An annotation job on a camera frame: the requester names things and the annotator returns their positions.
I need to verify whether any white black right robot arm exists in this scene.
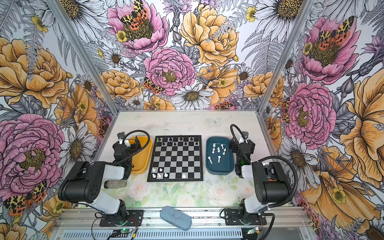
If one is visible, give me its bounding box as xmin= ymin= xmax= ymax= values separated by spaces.
xmin=230 ymin=134 xmax=298 ymax=225

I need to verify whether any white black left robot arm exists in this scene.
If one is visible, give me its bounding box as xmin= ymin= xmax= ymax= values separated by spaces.
xmin=58 ymin=130 xmax=151 ymax=226

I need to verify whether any yellow plastic tray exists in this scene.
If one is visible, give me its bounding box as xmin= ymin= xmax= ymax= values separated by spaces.
xmin=124 ymin=136 xmax=153 ymax=175

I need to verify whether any teal plastic tray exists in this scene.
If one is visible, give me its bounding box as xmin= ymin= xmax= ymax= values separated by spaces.
xmin=206 ymin=137 xmax=235 ymax=175

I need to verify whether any grey metal small box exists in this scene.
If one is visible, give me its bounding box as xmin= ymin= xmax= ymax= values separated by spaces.
xmin=104 ymin=180 xmax=127 ymax=189

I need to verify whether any black white chessboard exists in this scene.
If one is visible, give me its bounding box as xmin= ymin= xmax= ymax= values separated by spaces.
xmin=147 ymin=135 xmax=204 ymax=183

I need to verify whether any grey blue oval pouch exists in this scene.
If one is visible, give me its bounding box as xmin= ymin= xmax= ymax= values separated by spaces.
xmin=160 ymin=206 xmax=192 ymax=231

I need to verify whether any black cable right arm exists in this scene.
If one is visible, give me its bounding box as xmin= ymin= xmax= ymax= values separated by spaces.
xmin=229 ymin=123 xmax=299 ymax=208

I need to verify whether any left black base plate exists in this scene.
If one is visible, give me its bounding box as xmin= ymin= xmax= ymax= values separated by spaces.
xmin=99 ymin=210 xmax=145 ymax=227

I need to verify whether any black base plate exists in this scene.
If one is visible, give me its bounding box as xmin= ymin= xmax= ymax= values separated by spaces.
xmin=99 ymin=210 xmax=145 ymax=227
xmin=220 ymin=208 xmax=267 ymax=226

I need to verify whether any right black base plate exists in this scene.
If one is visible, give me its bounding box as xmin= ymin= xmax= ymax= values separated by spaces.
xmin=220 ymin=208 xmax=267 ymax=226

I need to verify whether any aluminium front rail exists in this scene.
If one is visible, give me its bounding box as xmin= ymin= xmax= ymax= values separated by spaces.
xmin=56 ymin=207 xmax=311 ymax=230

